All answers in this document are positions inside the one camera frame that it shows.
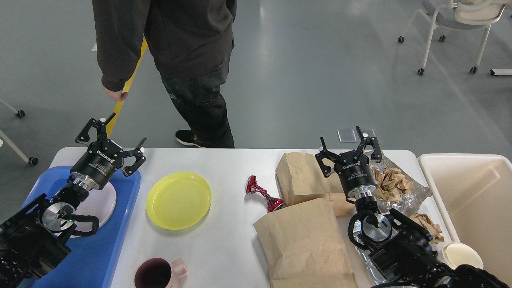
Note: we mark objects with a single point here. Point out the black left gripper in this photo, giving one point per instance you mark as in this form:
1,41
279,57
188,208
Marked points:
98,164

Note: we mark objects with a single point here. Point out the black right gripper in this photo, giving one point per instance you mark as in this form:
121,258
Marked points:
352,167

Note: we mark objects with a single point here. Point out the yellow round plate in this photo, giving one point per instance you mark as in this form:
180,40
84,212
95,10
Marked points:
179,200

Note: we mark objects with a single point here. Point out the brown paper bag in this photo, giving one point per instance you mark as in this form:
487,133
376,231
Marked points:
304,247
300,179

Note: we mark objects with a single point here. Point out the pink ribbed mug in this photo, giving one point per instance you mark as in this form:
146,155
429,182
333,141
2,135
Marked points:
160,273

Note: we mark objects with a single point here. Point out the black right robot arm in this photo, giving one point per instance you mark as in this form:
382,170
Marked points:
398,247

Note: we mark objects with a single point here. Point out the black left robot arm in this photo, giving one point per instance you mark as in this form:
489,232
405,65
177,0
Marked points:
33,241

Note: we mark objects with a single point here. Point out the crumpled brown paper ball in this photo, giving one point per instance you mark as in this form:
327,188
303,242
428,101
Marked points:
392,184

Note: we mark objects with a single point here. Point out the white round plate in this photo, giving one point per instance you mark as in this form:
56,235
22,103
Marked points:
100,203

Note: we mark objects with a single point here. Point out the crumpled aluminium foil sheet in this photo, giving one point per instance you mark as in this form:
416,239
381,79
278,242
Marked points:
409,204

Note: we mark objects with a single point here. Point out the crushed red can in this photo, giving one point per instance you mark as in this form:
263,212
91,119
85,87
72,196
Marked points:
273,204

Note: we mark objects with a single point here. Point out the small crumpled brown paper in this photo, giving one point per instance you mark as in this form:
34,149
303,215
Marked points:
427,223

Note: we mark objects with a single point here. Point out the front crumpled foil sheet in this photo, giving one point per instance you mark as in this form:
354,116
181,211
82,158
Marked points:
374,274

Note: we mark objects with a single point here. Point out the person in dark clothes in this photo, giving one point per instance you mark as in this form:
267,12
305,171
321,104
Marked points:
191,42

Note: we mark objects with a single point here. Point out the blue plastic tray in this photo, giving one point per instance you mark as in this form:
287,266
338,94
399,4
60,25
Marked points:
93,259

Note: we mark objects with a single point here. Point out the beige plastic bin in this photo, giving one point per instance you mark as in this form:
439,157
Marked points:
474,195

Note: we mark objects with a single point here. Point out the white paper cup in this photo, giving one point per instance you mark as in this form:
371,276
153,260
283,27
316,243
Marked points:
456,254

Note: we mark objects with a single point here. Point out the white wheeled chair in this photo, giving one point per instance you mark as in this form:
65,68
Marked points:
462,15

